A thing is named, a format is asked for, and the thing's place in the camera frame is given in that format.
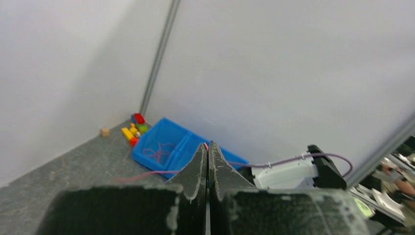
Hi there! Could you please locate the red toy block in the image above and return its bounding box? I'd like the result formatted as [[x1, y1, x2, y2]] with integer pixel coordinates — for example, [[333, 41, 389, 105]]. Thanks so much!
[[131, 113, 145, 125]]

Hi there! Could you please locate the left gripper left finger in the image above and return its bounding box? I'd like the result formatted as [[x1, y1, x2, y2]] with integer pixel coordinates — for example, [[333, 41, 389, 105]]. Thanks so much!
[[36, 144, 208, 235]]

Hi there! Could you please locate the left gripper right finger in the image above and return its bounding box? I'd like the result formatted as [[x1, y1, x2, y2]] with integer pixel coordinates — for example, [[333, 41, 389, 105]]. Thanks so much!
[[208, 142, 369, 235]]

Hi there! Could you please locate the right aluminium corner post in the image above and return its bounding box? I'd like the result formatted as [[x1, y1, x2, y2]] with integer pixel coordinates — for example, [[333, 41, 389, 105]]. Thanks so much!
[[139, 0, 181, 115]]

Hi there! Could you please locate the yellow toy block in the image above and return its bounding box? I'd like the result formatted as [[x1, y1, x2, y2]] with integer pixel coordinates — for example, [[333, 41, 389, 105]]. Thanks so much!
[[121, 127, 134, 141]]

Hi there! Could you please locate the green toy block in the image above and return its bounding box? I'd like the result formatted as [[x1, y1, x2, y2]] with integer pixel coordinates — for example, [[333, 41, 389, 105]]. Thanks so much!
[[136, 123, 148, 134]]

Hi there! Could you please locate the small wooden block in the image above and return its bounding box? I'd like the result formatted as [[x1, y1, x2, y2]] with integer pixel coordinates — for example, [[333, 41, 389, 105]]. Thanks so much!
[[100, 128, 110, 137]]

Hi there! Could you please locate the blue plastic bin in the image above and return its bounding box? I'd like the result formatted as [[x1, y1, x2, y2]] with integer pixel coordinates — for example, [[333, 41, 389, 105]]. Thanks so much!
[[131, 117, 250, 180]]

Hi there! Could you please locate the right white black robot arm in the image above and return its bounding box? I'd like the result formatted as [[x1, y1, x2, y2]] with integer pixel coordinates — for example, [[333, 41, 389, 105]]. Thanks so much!
[[233, 144, 353, 189]]

